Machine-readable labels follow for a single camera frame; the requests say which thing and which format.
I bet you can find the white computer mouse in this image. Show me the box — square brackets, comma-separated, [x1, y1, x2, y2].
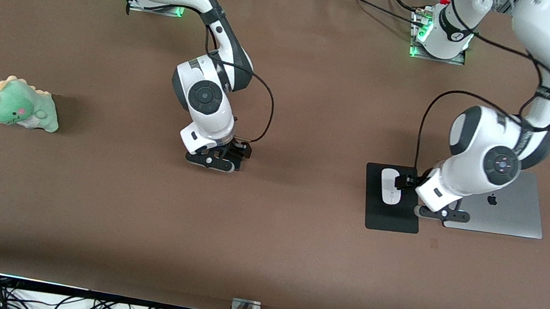
[376, 167, 405, 206]

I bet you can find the black mouse pad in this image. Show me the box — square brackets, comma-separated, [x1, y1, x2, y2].
[357, 161, 429, 237]

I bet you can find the silver Apple laptop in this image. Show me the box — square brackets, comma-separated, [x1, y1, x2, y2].
[442, 159, 550, 242]

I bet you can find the green dinosaur plush toy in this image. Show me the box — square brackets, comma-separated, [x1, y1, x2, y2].
[0, 74, 66, 134]

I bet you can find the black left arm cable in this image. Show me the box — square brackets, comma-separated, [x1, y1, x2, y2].
[430, 0, 550, 136]

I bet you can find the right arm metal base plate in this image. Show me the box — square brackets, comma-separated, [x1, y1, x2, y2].
[127, 0, 187, 19]

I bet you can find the black cable on table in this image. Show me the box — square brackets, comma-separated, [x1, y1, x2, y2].
[324, 0, 432, 29]

